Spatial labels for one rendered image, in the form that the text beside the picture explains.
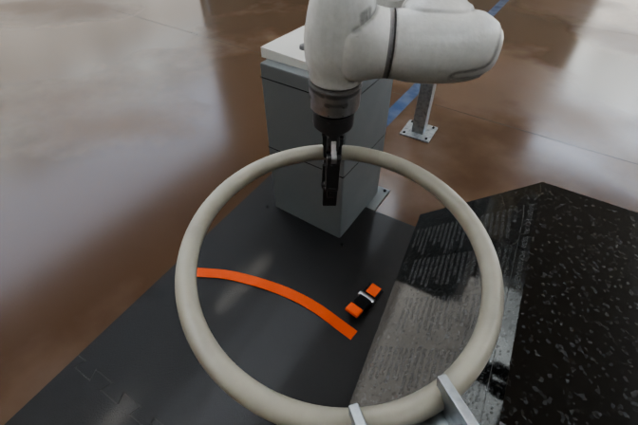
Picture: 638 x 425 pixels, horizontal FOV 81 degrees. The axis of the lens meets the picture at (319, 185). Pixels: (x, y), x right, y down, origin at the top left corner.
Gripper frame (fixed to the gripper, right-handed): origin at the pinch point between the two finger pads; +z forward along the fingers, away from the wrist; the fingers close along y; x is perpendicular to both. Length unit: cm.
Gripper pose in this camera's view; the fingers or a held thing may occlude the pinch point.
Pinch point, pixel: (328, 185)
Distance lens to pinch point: 81.1
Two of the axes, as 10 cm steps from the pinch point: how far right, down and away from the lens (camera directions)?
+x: 10.0, 0.0, 0.3
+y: 0.2, 7.2, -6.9
